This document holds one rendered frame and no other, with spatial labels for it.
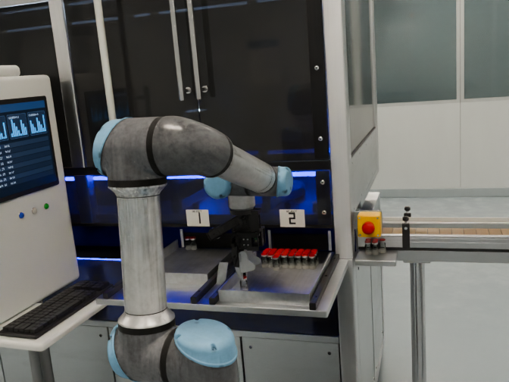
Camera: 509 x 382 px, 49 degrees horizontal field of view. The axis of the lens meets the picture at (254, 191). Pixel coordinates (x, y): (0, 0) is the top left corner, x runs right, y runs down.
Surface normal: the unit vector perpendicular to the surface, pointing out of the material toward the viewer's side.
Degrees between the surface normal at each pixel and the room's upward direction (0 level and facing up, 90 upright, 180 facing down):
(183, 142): 76
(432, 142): 90
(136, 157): 100
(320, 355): 90
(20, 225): 90
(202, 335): 7
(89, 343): 90
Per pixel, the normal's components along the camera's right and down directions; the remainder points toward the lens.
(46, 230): 0.94, 0.00
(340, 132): -0.29, 0.22
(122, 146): -0.39, 0.03
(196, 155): 0.42, 0.33
